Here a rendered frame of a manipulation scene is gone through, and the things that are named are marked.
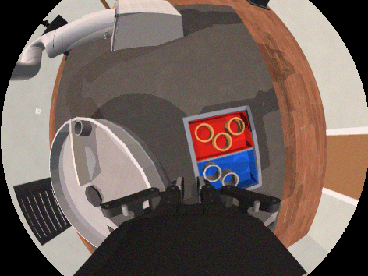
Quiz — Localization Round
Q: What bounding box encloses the bronze bushing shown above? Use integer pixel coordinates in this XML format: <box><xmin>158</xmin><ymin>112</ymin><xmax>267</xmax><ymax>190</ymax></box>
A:
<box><xmin>211</xmin><ymin>133</ymin><xmax>232</xmax><ymax>151</ymax></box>
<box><xmin>224</xmin><ymin>117</ymin><xmax>245</xmax><ymax>136</ymax></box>
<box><xmin>194</xmin><ymin>123</ymin><xmax>214</xmax><ymax>142</ymax></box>

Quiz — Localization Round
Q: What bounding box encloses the white round turntable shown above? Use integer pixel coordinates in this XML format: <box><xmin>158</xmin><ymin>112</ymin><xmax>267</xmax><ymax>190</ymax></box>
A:
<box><xmin>49</xmin><ymin>117</ymin><xmax>168</xmax><ymax>248</ymax></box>

